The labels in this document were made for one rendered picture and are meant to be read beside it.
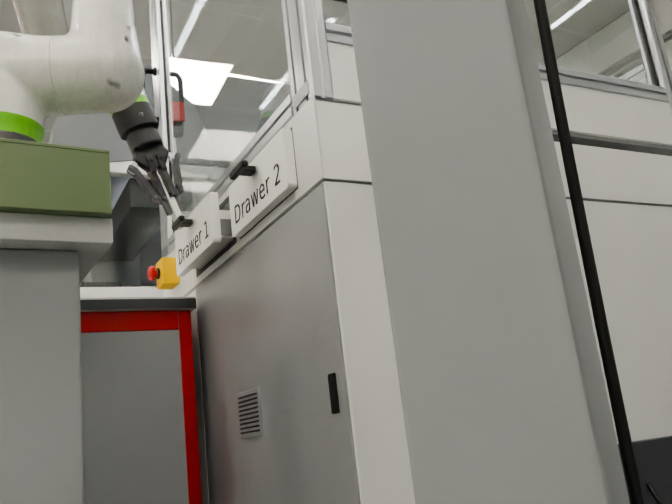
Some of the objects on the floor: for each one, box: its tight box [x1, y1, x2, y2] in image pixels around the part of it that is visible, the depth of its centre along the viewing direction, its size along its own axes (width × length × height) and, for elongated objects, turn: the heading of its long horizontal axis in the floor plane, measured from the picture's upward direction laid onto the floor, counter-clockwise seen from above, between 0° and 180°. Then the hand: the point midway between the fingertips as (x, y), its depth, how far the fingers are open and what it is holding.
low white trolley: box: [80, 297, 202, 504], centre depth 166 cm, size 58×62×76 cm
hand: (175, 213), depth 159 cm, fingers closed, pressing on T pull
